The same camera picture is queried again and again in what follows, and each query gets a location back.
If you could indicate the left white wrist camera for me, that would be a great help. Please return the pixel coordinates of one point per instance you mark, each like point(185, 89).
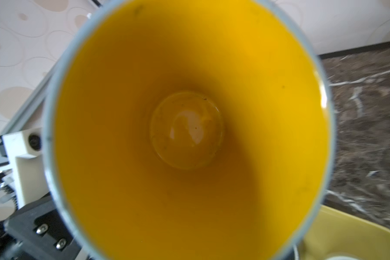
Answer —
point(24, 152)

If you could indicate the blue mug yellow inside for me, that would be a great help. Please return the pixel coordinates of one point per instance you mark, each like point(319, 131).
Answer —
point(188, 130)

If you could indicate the yellow plastic tray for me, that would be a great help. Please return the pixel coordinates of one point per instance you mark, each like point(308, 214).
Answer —
point(335, 235)

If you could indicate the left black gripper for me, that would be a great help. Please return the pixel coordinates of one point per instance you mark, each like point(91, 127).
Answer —
point(37, 232)

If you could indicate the left slanted aluminium rail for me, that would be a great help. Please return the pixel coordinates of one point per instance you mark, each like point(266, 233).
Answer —
point(27, 110)

